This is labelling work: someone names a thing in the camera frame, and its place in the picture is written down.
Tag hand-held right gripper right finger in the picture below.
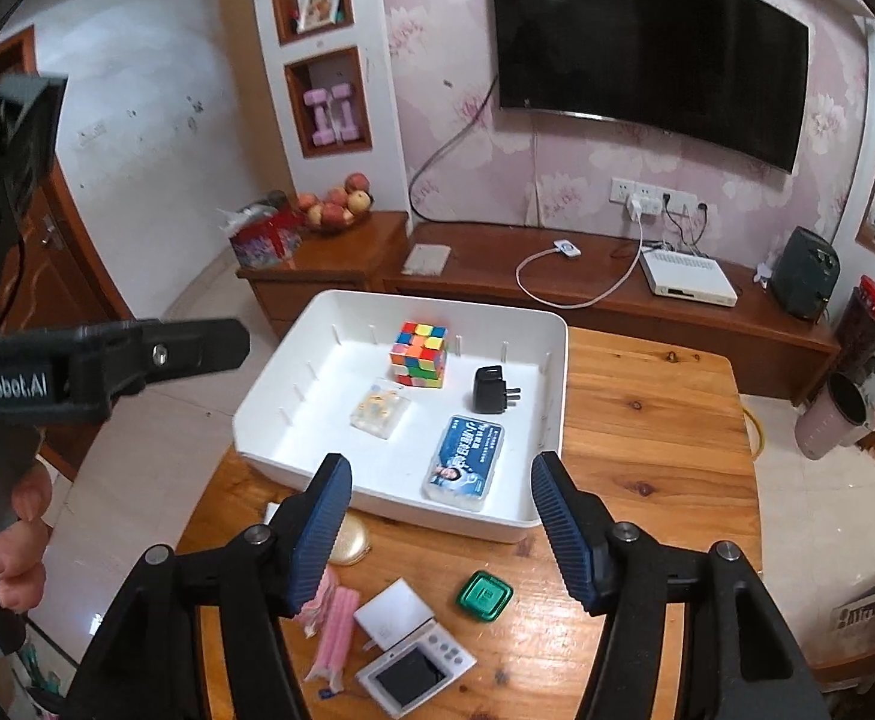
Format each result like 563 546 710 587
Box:
531 452 832 720

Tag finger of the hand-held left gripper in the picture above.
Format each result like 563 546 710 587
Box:
66 319 251 421

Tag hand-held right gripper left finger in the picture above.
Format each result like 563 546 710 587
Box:
68 454 353 720

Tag round gold tin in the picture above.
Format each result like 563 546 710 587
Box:
328 514 371 567

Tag pink stick packet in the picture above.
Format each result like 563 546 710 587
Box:
306 585 360 691

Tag small green box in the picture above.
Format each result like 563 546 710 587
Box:
456 570 515 622

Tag white plastic storage tray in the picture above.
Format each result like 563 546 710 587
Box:
233 289 569 545

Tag white digital timer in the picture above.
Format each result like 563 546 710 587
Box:
354 630 477 713

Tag person's left hand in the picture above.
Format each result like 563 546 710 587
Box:
0 461 53 614

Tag blue tissue packet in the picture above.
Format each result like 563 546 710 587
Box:
422 415 506 513

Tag red tissue pack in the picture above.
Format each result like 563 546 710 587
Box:
228 199 305 269

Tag low wooden side cabinet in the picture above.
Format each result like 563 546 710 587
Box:
236 211 408 338

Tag black plug adapter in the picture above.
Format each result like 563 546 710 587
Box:
471 364 524 415

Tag dark fruit bowl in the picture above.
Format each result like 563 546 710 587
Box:
302 210 373 236

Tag bowl of apples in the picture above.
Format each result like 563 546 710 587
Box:
298 172 373 230

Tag colourful puzzle cube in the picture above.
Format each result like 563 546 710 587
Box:
388 321 449 389

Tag long wooden television cabinet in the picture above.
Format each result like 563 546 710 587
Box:
383 221 843 402

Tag grey pad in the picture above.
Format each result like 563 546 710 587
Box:
403 244 451 276

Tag white set-top box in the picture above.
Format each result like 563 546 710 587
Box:
639 249 738 308

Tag newspaper stack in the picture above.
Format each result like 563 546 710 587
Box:
831 591 875 632

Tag red lid jar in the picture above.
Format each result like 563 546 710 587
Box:
834 275 875 376

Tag yellow hose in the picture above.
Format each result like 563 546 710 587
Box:
741 394 769 458

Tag white charging cable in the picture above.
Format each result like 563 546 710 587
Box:
516 217 646 310

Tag grey television cable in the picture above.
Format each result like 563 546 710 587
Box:
409 75 500 223

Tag black power cables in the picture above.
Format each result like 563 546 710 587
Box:
662 201 709 250

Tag white wall outlets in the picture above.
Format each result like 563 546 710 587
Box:
608 178 700 215

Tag photo frame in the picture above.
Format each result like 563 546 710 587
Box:
296 0 342 35

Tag black wall television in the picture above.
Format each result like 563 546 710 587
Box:
488 0 811 175

